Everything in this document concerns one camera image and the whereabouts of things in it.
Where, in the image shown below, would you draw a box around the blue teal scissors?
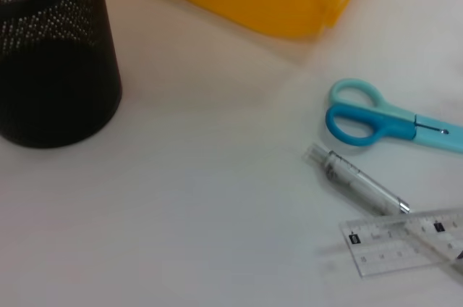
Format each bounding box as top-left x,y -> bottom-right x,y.
325,77 -> 463,154

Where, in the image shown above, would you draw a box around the grey clear ballpoint pen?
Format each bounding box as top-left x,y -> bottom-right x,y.
303,143 -> 463,276

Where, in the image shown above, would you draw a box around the black mesh pen holder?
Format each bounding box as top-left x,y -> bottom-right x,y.
0,0 -> 124,149

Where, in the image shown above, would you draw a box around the clear plastic ruler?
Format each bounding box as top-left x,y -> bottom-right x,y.
338,206 -> 463,279

